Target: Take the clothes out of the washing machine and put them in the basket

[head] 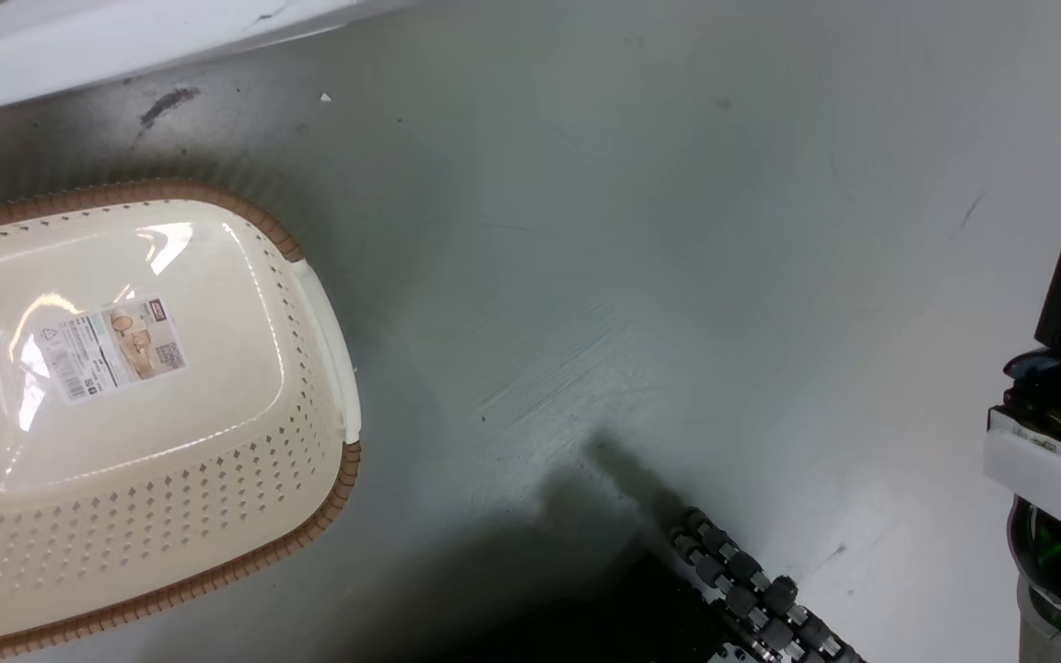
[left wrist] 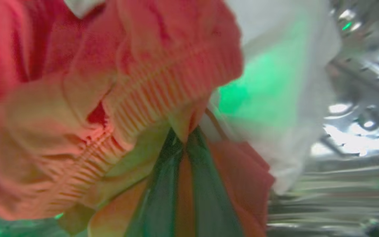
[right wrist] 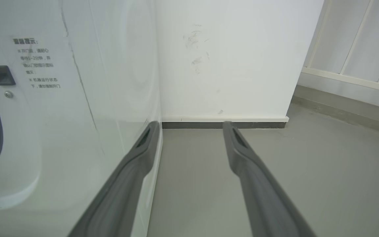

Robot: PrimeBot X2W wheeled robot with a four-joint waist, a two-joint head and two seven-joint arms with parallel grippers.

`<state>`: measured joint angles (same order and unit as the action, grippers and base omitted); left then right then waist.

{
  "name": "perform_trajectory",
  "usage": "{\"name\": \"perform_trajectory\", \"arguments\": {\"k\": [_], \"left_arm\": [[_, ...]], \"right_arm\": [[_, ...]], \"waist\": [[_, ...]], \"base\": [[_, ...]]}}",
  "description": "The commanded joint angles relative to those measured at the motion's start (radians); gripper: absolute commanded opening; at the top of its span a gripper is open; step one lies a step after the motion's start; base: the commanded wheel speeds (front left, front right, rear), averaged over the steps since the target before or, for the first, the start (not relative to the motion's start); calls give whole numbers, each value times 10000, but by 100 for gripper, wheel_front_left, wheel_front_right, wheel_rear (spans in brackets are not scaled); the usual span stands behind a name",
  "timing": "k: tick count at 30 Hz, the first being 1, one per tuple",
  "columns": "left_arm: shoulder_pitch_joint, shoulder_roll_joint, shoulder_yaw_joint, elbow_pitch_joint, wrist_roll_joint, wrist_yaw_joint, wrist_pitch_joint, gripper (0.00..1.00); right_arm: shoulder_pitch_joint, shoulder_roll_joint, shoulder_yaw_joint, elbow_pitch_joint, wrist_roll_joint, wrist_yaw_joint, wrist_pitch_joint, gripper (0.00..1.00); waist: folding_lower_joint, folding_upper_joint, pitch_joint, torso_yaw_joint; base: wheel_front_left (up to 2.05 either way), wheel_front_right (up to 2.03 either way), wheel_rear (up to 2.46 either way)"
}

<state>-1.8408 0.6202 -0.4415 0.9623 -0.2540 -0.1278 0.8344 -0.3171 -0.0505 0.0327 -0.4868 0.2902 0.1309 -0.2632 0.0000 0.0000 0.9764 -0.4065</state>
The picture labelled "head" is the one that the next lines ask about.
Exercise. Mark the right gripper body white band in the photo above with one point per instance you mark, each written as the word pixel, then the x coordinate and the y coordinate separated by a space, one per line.
pixel 1060 433

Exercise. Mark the cream perforated laundry basket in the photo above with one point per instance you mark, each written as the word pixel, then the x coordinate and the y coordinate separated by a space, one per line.
pixel 217 433

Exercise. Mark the black omni wheel with rollers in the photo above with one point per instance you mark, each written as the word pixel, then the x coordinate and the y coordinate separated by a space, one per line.
pixel 752 585

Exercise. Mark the paper product label sticker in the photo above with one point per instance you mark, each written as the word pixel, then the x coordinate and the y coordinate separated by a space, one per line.
pixel 111 348

